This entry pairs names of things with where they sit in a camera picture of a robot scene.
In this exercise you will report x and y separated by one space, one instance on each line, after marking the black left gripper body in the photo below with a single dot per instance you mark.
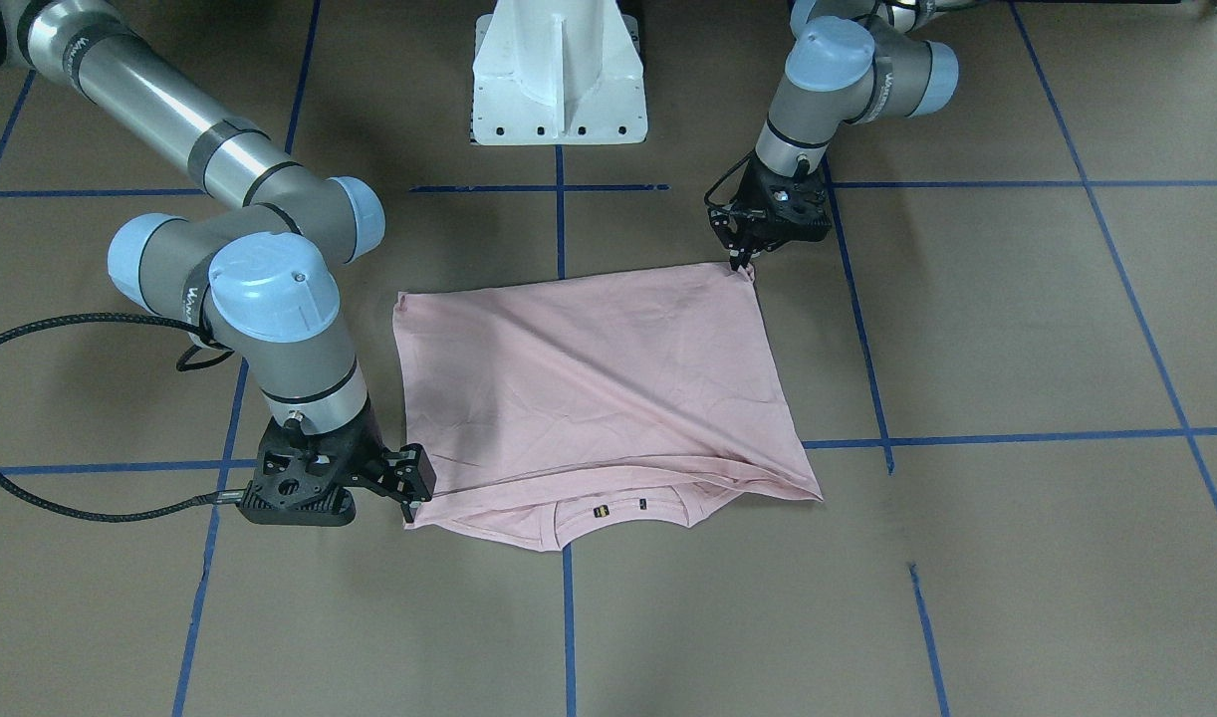
739 231

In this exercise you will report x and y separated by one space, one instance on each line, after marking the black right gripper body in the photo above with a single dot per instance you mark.
406 476

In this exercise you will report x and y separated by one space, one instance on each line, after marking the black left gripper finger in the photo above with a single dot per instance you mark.
734 222
742 259

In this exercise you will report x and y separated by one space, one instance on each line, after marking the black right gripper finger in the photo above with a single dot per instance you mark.
405 475
408 509

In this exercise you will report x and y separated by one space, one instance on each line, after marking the pink Snoopy t-shirt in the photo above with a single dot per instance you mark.
551 410

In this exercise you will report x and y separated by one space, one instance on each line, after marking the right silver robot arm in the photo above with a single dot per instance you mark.
255 282

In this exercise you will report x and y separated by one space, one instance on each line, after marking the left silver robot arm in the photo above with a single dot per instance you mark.
852 62

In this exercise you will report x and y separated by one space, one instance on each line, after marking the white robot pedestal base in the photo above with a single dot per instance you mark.
559 72

